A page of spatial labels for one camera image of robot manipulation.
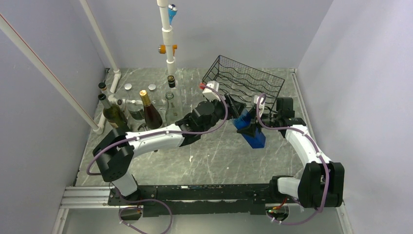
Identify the orange pipe clamp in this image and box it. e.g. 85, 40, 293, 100
158, 44, 178, 55

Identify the clear bottle dark label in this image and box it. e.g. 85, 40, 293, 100
148, 84, 166, 118

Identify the blue square glass bottle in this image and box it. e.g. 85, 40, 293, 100
232, 109, 266, 149

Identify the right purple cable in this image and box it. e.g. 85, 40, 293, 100
256, 93, 330, 226

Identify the clear square bottle black cap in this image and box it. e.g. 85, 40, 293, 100
167, 75, 183, 112

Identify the aluminium frame rail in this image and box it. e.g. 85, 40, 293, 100
51, 69, 356, 234

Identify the blue pipe clip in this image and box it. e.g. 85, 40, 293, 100
168, 4, 177, 25

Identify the black handled metal tool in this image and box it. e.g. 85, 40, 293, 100
137, 122, 149, 132

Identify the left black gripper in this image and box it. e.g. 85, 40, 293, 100
201, 94, 246, 135

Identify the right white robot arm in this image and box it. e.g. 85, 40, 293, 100
232, 97, 345, 210

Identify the dark gold-foil wine bottle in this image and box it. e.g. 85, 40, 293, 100
139, 90, 163, 130

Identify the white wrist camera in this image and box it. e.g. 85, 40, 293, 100
199, 80, 220, 101
253, 95, 266, 113

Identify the clear bottle silver cap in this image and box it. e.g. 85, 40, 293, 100
124, 83, 145, 120

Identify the black wire wine rack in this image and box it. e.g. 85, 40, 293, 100
202, 55, 285, 113

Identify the clear slim bottle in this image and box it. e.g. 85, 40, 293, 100
165, 91, 182, 125

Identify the white PVC pipe frame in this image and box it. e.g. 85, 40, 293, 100
0, 0, 176, 135

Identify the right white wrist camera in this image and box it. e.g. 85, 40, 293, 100
253, 95, 266, 113

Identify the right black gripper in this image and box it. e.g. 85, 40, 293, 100
237, 107, 281, 138

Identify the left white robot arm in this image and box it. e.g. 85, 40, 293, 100
93, 94, 246, 205

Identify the dark green wine bottle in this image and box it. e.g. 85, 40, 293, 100
98, 94, 130, 131

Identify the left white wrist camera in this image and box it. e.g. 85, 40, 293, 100
199, 80, 220, 101

